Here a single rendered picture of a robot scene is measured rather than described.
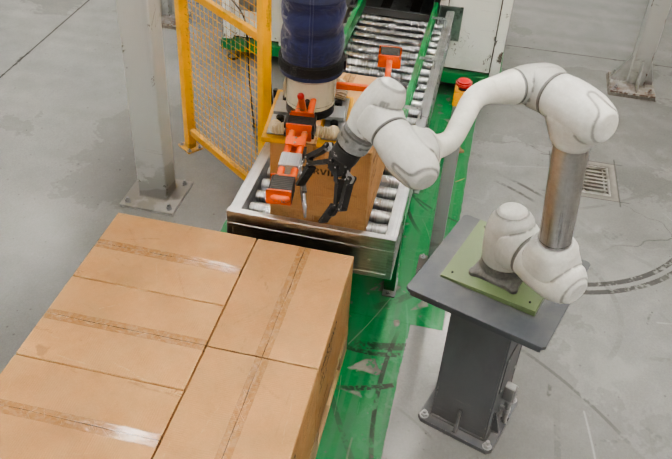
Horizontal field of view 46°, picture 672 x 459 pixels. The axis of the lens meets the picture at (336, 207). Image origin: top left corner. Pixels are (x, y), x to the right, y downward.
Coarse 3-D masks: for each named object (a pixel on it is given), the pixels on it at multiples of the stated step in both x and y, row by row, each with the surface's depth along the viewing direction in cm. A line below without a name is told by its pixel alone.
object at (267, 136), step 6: (282, 90) 294; (276, 96) 291; (282, 96) 290; (270, 114) 280; (276, 114) 280; (270, 120) 277; (282, 120) 274; (264, 132) 271; (270, 132) 270; (264, 138) 269; (270, 138) 268; (276, 138) 268; (282, 138) 268
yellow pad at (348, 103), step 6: (348, 96) 294; (336, 102) 284; (342, 102) 284; (348, 102) 289; (348, 108) 287; (348, 114) 283; (324, 120) 279; (330, 120) 278; (336, 120) 274; (342, 126) 276; (318, 138) 270; (336, 138) 269; (318, 144) 268
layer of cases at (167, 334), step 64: (128, 256) 304; (192, 256) 306; (256, 256) 308; (320, 256) 310; (64, 320) 276; (128, 320) 278; (192, 320) 280; (256, 320) 281; (320, 320) 283; (0, 384) 253; (64, 384) 254; (128, 384) 256; (192, 384) 257; (256, 384) 258; (320, 384) 277; (0, 448) 234; (64, 448) 235; (128, 448) 237; (192, 448) 238; (256, 448) 239
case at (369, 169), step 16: (352, 80) 341; (368, 80) 342; (352, 96) 330; (272, 144) 304; (272, 160) 309; (368, 160) 299; (320, 176) 308; (368, 176) 303; (320, 192) 313; (352, 192) 310; (368, 192) 308; (272, 208) 323; (288, 208) 321; (320, 208) 318; (352, 208) 314; (368, 208) 319; (336, 224) 321; (352, 224) 319
